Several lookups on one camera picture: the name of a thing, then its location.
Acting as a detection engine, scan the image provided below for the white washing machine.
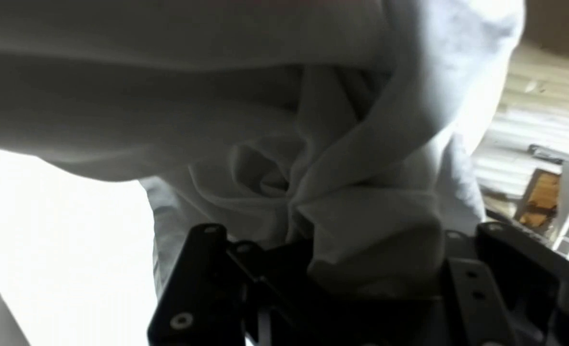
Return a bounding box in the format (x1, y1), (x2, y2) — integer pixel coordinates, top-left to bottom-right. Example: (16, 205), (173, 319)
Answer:
(0, 144), (160, 346)

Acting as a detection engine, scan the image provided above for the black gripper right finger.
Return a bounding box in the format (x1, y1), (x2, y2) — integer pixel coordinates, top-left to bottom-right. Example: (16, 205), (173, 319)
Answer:
(441, 221), (569, 346)

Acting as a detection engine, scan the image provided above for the white cloth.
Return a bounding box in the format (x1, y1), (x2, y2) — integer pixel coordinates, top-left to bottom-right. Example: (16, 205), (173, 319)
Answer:
(0, 0), (529, 303)

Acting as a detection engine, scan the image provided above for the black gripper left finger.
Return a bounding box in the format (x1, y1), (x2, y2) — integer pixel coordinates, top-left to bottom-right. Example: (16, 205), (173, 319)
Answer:
(146, 219), (364, 346)

